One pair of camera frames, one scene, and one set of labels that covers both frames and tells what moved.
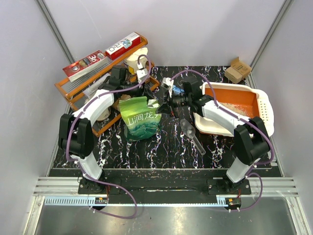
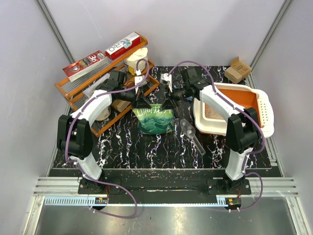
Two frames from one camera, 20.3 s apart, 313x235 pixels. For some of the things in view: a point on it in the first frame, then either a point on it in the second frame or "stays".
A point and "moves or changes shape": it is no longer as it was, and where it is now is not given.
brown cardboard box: (238, 71) stays
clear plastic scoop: (190, 131) stays
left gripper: (145, 91) -> (141, 102)
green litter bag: (140, 118) moves or changes shape
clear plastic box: (95, 85) stays
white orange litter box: (244, 101) stays
